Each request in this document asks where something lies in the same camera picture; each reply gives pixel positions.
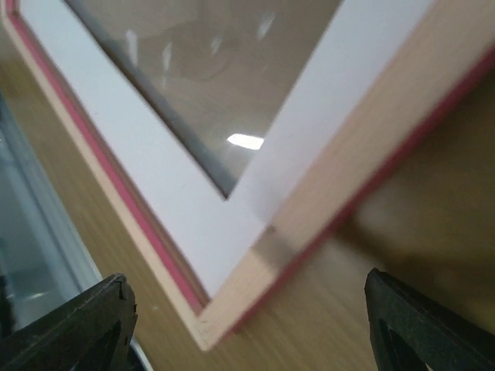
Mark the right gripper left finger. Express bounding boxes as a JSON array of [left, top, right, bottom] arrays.
[[1, 274, 137, 370]]

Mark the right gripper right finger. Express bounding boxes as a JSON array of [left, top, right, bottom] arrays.
[[364, 268, 494, 370]]

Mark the pink wooden picture frame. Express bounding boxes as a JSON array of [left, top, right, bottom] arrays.
[[1, 1, 494, 351]]

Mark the white photo mat board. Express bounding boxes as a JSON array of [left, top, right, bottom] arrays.
[[20, 1, 432, 295]]

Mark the aluminium front rail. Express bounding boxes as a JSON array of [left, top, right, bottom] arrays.
[[1, 105, 150, 370]]

